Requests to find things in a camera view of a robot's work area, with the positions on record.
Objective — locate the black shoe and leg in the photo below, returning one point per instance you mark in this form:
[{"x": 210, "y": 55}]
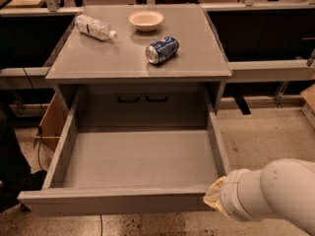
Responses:
[{"x": 15, "y": 171}]

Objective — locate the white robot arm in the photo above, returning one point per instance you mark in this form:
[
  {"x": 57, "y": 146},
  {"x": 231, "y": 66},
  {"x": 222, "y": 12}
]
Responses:
[{"x": 283, "y": 189}]

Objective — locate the brown cardboard box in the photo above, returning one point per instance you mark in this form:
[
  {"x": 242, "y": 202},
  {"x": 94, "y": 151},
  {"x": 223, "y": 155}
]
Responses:
[{"x": 51, "y": 125}]

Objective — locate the grey top drawer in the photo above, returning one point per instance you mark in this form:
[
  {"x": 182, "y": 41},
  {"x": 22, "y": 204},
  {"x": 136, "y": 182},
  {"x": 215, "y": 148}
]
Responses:
[{"x": 133, "y": 153}]

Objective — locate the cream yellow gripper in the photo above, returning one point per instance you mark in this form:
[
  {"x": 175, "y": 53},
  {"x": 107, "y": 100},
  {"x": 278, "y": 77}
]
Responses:
[{"x": 233, "y": 196}]

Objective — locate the white paper bowl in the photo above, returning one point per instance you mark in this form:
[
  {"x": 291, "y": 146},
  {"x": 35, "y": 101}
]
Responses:
[{"x": 145, "y": 20}]

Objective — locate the grey drawer cabinet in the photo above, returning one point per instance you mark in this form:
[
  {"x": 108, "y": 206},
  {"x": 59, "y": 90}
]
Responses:
[{"x": 99, "y": 108}]

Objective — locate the blue soda can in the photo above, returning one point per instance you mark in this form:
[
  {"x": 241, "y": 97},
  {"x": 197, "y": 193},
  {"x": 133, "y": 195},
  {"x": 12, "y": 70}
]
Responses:
[{"x": 161, "y": 50}]

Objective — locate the clear plastic water bottle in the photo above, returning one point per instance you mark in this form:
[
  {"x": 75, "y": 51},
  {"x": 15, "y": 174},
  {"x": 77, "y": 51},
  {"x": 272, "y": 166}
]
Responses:
[{"x": 95, "y": 28}]

